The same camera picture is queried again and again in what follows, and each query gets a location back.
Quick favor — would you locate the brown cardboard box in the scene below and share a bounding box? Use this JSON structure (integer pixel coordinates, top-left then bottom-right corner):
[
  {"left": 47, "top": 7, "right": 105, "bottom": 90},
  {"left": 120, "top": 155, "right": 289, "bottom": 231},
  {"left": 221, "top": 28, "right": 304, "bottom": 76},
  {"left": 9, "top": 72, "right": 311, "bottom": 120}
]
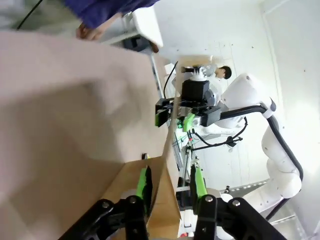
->
[{"left": 58, "top": 54, "right": 214, "bottom": 240}]

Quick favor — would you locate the person's left hand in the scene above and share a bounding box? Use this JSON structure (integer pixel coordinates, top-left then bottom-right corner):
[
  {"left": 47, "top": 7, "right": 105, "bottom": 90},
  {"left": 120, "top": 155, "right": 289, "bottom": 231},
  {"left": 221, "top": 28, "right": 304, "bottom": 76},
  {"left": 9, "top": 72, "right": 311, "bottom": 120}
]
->
[{"left": 75, "top": 14, "right": 109, "bottom": 42}]

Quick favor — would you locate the thin black camera cable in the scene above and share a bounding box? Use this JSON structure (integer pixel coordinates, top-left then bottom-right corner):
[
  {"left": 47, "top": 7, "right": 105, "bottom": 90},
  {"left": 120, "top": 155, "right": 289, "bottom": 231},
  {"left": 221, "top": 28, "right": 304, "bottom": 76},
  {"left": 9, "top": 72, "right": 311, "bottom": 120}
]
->
[{"left": 163, "top": 60, "right": 179, "bottom": 100}]

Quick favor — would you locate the person with black hair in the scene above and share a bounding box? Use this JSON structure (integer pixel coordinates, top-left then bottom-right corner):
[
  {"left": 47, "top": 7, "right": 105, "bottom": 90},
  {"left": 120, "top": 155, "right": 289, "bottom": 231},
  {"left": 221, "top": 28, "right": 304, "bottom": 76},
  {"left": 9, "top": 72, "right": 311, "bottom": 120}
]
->
[{"left": 211, "top": 64, "right": 233, "bottom": 88}]

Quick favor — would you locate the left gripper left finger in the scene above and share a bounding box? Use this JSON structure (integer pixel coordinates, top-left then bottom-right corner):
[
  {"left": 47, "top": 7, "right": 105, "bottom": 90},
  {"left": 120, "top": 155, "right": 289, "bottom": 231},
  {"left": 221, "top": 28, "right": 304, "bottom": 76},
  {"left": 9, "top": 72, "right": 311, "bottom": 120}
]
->
[{"left": 58, "top": 164, "right": 154, "bottom": 240}]

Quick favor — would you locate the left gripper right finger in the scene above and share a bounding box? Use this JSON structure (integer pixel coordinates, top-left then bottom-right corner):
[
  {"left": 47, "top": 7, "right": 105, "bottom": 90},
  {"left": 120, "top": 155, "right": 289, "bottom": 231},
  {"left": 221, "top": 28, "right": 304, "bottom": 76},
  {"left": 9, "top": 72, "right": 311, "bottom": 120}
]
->
[{"left": 189, "top": 164, "right": 287, "bottom": 240}]

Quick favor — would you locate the person in navy jacket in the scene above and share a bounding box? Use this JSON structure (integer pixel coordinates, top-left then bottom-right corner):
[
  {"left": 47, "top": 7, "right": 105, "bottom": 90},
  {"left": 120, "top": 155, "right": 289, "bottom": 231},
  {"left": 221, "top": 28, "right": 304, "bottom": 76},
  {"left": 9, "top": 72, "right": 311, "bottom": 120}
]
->
[{"left": 64, "top": 0, "right": 161, "bottom": 30}]

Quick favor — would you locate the black cable conduit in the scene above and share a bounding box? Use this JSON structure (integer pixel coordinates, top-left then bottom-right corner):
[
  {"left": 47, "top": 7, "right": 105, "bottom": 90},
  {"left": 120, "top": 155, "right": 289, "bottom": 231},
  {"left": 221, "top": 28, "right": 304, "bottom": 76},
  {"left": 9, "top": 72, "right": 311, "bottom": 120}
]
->
[{"left": 219, "top": 104, "right": 305, "bottom": 221}]

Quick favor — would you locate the aluminium frame stand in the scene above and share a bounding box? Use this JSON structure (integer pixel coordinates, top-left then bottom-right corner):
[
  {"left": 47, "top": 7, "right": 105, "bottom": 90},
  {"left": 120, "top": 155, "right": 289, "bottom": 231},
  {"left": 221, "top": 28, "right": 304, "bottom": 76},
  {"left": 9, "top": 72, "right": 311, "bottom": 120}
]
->
[{"left": 172, "top": 124, "right": 202, "bottom": 198}]

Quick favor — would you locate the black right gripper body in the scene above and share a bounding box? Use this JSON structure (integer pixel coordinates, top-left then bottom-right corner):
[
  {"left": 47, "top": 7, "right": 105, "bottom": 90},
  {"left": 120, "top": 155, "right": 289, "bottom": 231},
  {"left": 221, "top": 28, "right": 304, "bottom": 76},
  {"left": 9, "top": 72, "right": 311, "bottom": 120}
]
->
[{"left": 181, "top": 79, "right": 212, "bottom": 102}]

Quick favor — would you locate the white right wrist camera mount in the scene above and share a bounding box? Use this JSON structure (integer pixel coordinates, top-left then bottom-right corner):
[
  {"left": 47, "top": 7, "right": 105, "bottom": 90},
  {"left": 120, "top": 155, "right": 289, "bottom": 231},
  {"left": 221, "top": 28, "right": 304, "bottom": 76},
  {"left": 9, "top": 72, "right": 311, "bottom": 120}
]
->
[{"left": 180, "top": 64, "right": 210, "bottom": 82}]

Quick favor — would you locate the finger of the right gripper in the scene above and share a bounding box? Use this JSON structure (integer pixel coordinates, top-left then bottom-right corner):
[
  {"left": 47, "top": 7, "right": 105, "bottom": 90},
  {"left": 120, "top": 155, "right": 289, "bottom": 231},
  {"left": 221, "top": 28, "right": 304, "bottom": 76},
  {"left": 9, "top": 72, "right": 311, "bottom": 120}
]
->
[
  {"left": 154, "top": 98, "right": 175, "bottom": 127},
  {"left": 178, "top": 100, "right": 222, "bottom": 132}
]

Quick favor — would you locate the white tray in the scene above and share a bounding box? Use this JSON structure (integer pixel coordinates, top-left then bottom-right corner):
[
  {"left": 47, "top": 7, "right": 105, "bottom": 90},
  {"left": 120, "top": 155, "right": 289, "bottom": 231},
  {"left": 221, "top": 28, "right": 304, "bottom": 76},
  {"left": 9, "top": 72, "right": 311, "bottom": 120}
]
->
[{"left": 99, "top": 4, "right": 165, "bottom": 51}]

